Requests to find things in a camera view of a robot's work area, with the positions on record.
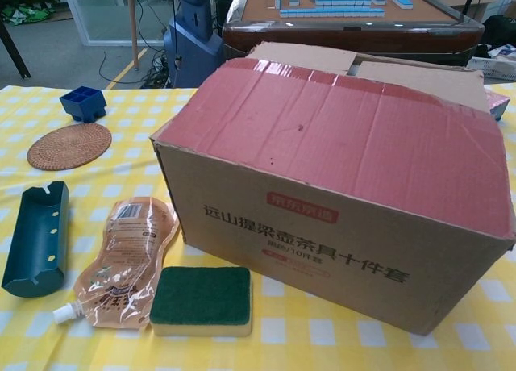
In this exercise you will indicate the red cardboard box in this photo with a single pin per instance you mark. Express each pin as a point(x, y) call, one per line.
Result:
point(322, 165)

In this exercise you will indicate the green yellow sponge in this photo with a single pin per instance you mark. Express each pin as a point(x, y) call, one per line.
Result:
point(199, 294)

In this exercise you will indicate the blue machine base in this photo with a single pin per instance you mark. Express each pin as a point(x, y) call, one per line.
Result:
point(193, 52)

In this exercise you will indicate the brown mahjong table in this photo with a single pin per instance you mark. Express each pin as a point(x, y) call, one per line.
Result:
point(322, 32)

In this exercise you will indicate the clear refill pouch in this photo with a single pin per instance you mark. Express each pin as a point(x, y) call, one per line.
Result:
point(121, 258)

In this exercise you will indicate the blue four-compartment holder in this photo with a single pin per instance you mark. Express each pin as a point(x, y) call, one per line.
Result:
point(82, 105)

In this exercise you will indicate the round woven rattan coaster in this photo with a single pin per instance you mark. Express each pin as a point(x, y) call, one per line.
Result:
point(68, 147)

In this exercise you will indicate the wooden pole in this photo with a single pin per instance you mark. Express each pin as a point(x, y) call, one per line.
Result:
point(134, 24)

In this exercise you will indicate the yellow checkered tablecloth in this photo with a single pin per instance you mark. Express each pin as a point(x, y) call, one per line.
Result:
point(121, 347)

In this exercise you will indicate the dark teal paper tray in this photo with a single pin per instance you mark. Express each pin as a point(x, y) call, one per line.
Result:
point(36, 242)

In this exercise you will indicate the white framed glass partition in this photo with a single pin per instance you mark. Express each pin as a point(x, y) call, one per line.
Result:
point(78, 16)

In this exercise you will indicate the white plastic basket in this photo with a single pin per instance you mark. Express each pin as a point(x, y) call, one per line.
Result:
point(493, 68)

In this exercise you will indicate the black table leg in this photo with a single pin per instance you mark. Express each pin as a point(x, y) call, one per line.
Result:
point(16, 52)

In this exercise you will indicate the black bag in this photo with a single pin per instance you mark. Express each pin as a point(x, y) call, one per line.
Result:
point(500, 32)

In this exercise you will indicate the green plants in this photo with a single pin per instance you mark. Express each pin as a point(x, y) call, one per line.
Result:
point(24, 15)

